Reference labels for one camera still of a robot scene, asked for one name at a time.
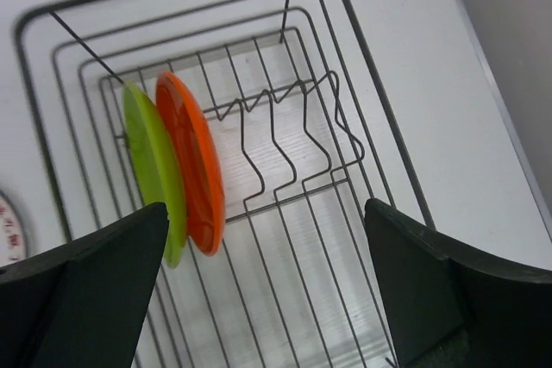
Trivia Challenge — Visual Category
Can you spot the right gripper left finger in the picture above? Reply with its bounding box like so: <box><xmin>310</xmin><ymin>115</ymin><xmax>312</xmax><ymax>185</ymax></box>
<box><xmin>1</xmin><ymin>202</ymin><xmax>168</xmax><ymax>367</ymax></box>

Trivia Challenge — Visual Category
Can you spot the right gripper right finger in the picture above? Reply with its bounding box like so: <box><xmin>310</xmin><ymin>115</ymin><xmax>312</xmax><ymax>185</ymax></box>
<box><xmin>364</xmin><ymin>198</ymin><xmax>551</xmax><ymax>367</ymax></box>

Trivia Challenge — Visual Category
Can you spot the white plate orange sunburst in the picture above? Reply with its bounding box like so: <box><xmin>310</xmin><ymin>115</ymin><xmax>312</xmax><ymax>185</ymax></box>
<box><xmin>1</xmin><ymin>191</ymin><xmax>31</xmax><ymax>266</ymax></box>

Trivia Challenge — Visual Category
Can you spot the green plate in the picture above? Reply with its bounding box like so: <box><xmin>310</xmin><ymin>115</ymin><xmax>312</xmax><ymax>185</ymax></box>
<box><xmin>122</xmin><ymin>83</ymin><xmax>187</xmax><ymax>268</ymax></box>

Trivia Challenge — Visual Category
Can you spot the grey wire dish rack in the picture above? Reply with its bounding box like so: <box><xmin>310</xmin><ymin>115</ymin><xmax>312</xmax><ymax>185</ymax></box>
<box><xmin>12</xmin><ymin>0</ymin><xmax>433</xmax><ymax>367</ymax></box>

